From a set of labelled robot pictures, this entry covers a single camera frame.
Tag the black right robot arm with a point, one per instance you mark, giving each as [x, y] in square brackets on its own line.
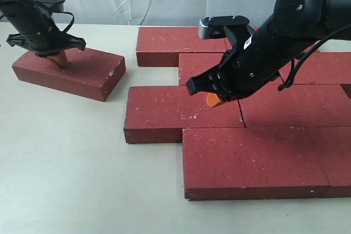
[294, 31]

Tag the red brick right third row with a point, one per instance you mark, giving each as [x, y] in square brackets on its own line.
[302, 105]

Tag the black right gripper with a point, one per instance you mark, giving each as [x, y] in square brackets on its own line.
[248, 67]

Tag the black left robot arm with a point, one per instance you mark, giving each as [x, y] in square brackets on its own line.
[37, 31]

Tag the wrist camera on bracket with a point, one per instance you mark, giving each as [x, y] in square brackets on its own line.
[51, 6]
[235, 28]

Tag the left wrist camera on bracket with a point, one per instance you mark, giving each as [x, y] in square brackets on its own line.
[51, 6]

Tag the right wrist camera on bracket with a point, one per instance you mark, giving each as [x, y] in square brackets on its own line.
[235, 28]

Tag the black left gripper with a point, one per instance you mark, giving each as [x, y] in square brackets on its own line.
[37, 32]

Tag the red brick right second row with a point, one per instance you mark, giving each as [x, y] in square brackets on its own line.
[326, 68]

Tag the red brick with white chip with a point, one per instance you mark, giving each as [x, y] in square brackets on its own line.
[193, 64]

